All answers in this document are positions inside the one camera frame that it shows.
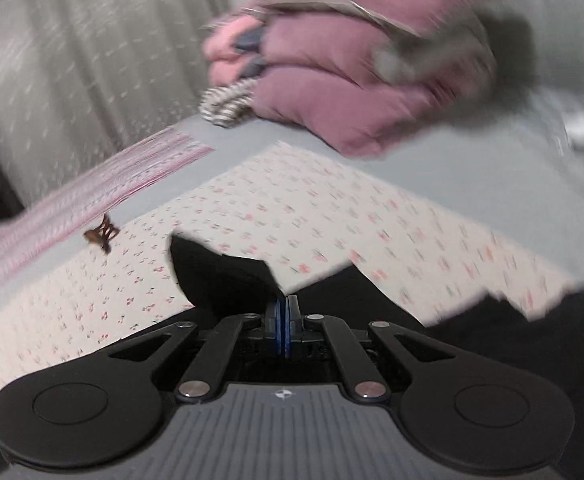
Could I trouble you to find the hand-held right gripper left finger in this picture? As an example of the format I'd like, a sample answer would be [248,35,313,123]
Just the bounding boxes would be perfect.
[108,299,287,405]

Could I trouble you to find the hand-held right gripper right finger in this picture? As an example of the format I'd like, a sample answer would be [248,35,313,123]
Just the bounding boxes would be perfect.
[286,295,475,405]

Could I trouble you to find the black pants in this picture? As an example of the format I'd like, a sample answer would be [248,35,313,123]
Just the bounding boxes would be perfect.
[107,232,584,463]

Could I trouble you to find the white floral blanket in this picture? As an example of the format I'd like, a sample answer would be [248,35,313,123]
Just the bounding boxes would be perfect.
[0,141,584,417]

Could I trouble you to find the brown hair claw clip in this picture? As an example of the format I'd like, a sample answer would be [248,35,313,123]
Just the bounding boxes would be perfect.
[83,213,119,255]

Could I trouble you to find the folded mauve comforter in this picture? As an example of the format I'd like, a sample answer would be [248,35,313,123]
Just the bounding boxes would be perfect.
[249,0,504,159]

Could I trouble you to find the black and white striped cloth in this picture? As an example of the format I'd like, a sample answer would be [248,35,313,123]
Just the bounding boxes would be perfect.
[199,77,259,129]

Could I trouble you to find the bed with grey sheet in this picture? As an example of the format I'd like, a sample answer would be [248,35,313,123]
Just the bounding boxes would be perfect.
[0,85,584,323]

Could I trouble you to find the pink striped blanket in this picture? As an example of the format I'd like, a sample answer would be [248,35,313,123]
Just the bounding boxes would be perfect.
[0,127,216,307]

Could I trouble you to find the dark blue cloth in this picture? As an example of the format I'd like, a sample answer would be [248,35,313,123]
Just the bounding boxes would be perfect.
[233,24,269,80]

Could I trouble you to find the grey patterned curtain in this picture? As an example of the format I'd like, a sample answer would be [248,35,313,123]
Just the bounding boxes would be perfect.
[0,0,234,213]

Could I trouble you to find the grey quilted pillow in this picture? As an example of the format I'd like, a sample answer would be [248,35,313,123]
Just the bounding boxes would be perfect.
[374,0,543,127]

